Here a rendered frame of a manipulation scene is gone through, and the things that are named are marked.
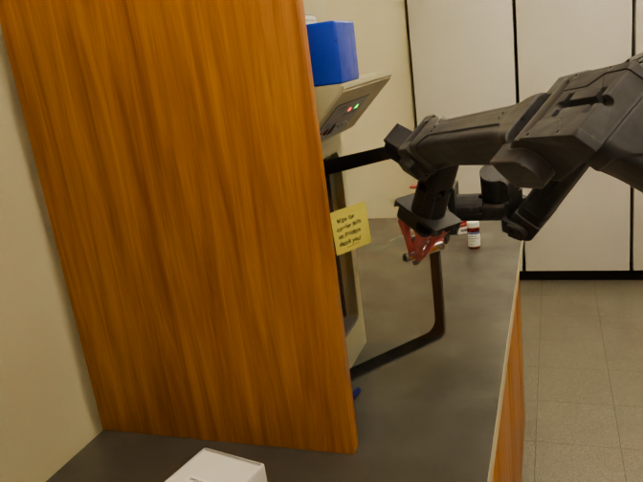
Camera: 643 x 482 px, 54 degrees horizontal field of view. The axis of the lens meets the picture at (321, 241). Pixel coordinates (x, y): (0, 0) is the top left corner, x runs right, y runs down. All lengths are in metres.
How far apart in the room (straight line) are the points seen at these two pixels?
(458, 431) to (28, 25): 0.93
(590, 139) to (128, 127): 0.70
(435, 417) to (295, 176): 0.49
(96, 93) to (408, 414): 0.73
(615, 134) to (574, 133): 0.03
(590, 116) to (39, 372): 0.96
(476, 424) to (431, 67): 3.16
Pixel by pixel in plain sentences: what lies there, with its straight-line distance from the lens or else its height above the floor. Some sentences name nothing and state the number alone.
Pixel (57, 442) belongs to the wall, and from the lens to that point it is 1.26.
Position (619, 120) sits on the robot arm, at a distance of 0.54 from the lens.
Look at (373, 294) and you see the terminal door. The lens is 1.14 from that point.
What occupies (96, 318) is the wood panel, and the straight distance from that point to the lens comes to 1.18.
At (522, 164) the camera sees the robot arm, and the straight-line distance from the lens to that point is 0.60.
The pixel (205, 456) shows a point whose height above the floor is 0.98.
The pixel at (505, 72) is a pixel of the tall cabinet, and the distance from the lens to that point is 4.03.
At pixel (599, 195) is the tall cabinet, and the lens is 4.14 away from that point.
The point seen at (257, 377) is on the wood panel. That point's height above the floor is 1.07.
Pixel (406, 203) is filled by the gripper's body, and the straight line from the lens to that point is 1.09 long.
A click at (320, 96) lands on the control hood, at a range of 0.96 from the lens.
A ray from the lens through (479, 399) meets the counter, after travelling 1.19.
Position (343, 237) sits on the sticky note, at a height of 1.26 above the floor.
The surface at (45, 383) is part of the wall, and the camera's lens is 1.22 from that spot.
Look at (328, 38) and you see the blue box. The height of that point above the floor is 1.58.
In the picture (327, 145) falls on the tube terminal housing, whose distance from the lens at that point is 1.21.
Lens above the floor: 1.55
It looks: 16 degrees down
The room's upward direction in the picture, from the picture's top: 7 degrees counter-clockwise
